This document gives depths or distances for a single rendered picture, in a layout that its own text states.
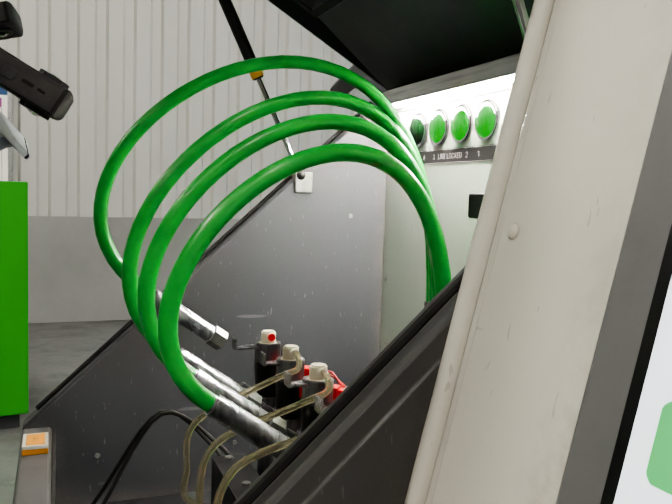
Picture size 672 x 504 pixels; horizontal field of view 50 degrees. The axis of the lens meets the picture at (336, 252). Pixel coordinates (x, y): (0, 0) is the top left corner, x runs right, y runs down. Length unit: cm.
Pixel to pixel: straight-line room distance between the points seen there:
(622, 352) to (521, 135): 17
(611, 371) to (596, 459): 4
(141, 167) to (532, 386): 700
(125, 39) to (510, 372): 715
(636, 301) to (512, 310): 9
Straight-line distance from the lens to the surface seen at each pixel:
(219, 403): 54
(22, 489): 91
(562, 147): 42
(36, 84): 62
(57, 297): 731
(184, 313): 77
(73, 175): 729
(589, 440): 35
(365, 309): 118
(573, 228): 39
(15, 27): 93
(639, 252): 35
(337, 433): 46
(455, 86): 94
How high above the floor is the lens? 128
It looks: 5 degrees down
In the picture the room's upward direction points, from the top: 2 degrees clockwise
